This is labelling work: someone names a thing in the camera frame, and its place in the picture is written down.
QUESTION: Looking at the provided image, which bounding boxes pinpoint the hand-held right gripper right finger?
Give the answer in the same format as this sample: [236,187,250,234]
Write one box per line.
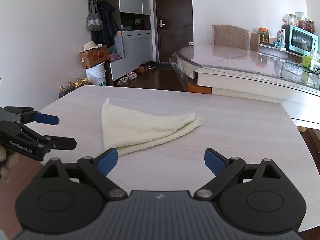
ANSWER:
[194,148,292,201]

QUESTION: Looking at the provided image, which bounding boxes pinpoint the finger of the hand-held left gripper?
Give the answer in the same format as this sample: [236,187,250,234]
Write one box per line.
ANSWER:
[3,106,60,126]
[0,120,77,162]

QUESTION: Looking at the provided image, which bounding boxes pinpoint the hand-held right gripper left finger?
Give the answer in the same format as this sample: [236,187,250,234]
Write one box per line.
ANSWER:
[30,148,126,201]

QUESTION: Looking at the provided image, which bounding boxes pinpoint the cream towel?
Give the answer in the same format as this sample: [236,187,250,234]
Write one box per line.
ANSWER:
[101,99,204,157]

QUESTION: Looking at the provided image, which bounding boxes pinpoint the person's left hand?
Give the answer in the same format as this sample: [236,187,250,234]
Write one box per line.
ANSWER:
[0,145,20,182]

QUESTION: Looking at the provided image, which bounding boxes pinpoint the white plastic bucket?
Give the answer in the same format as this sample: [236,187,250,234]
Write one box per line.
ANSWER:
[85,63,107,86]

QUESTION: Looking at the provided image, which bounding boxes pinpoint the orange wooden stool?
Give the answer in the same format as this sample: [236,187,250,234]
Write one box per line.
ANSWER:
[188,79,212,95]

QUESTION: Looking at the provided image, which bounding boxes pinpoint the printed cardboard box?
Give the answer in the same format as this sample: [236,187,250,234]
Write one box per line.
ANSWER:
[79,45,109,69]

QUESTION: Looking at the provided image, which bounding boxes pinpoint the white dining table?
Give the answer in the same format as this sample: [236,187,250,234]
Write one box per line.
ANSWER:
[169,44,320,128]

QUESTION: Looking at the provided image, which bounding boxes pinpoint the white sun hat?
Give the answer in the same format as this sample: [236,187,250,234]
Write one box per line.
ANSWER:
[83,41,103,53]

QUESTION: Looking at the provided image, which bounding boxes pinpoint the row of shoes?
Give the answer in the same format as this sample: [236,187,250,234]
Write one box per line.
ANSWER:
[117,61,157,87]

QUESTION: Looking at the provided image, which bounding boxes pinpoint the pile of colourful bags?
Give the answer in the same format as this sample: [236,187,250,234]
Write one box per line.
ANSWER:
[108,47,123,62]

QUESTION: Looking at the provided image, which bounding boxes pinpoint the grey hanging bag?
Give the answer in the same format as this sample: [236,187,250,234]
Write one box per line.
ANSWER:
[87,0,103,32]

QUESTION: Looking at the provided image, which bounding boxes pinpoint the clear plastic table cover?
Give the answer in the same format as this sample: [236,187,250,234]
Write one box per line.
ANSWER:
[169,44,320,93]

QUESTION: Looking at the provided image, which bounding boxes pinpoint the dark hanging jacket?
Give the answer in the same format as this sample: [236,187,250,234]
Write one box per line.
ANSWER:
[99,0,119,48]

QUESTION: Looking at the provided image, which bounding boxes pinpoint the clear plastic box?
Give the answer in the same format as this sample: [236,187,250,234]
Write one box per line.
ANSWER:
[282,61,304,76]

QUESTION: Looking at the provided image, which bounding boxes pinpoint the wooden desktop shelf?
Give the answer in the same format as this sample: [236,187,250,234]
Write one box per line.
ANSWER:
[250,33,304,55]

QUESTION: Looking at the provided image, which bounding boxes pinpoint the beige quilted chair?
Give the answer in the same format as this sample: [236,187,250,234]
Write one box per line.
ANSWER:
[212,24,250,50]

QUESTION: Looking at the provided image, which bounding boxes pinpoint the glass jar orange lid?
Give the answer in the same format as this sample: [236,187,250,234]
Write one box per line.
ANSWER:
[259,27,270,44]

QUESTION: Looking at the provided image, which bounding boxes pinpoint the green tissue box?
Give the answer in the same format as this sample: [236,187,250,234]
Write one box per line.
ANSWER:
[302,50,320,68]

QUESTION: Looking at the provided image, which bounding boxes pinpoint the clear snack bag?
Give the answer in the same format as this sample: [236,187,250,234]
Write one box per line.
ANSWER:
[277,29,287,47]

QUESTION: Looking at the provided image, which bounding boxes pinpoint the teal toaster oven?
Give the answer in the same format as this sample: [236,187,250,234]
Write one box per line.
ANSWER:
[282,24,319,55]

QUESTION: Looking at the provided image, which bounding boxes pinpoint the dark brown door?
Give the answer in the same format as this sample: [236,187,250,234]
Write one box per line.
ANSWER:
[153,0,194,64]

